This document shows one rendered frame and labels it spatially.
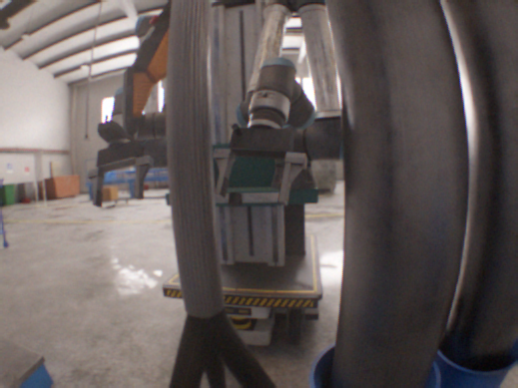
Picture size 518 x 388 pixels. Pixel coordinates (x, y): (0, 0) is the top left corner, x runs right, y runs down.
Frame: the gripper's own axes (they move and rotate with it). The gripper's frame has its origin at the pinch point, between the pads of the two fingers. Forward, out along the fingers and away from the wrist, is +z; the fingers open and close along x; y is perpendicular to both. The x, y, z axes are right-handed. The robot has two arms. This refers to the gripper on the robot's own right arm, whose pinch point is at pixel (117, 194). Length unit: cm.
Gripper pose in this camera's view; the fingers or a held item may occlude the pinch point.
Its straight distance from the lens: 67.6
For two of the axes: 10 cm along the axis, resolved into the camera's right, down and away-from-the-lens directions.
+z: 1.4, 9.4, -3.1
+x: -9.9, 1.6, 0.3
